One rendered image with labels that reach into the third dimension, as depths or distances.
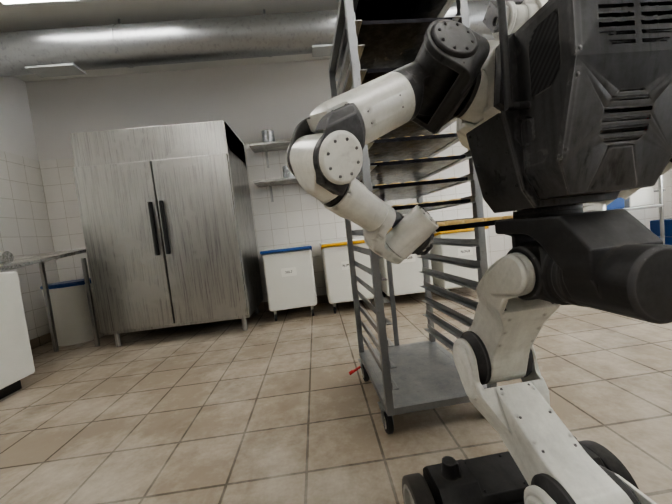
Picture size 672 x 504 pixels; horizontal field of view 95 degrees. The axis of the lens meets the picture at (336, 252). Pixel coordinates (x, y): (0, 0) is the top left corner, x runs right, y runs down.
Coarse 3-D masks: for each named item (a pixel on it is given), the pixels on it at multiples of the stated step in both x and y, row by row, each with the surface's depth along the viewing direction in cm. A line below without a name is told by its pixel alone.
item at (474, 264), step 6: (426, 258) 178; (432, 258) 173; (438, 258) 165; (444, 258) 158; (450, 258) 152; (456, 258) 146; (462, 258) 140; (456, 264) 142; (462, 264) 140; (468, 264) 136; (474, 264) 131; (480, 264) 126
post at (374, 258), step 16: (352, 0) 115; (352, 16) 116; (352, 32) 116; (352, 48) 116; (352, 64) 117; (352, 80) 118; (368, 160) 119; (368, 176) 120; (384, 320) 123; (384, 336) 124; (384, 352) 124; (384, 368) 125; (384, 384) 125
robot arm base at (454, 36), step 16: (432, 32) 50; (448, 32) 51; (464, 32) 51; (432, 48) 50; (448, 48) 49; (464, 48) 50; (480, 48) 52; (448, 64) 50; (464, 64) 50; (480, 64) 52; (464, 80) 51; (448, 96) 55; (464, 96) 55; (448, 112) 57; (432, 128) 61
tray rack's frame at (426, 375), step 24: (336, 24) 137; (336, 48) 153; (432, 312) 190; (360, 336) 186; (432, 336) 191; (360, 360) 182; (408, 360) 168; (432, 360) 165; (408, 384) 143; (432, 384) 141; (456, 384) 139; (384, 408) 130; (408, 408) 127; (432, 408) 128
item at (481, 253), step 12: (456, 0) 122; (468, 24) 120; (480, 192) 125; (480, 204) 125; (480, 216) 125; (480, 228) 126; (480, 240) 126; (480, 252) 126; (480, 276) 128; (492, 384) 130
